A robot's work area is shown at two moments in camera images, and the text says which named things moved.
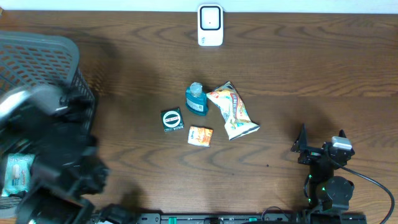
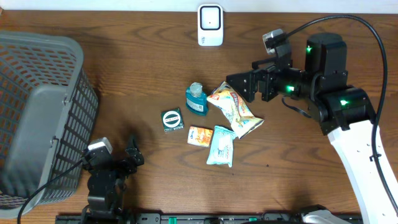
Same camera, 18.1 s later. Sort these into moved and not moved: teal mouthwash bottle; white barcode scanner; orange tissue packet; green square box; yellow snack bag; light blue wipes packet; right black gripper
Moved: light blue wipes packet; yellow snack bag; right black gripper
Not moved: teal mouthwash bottle; orange tissue packet; green square box; white barcode scanner
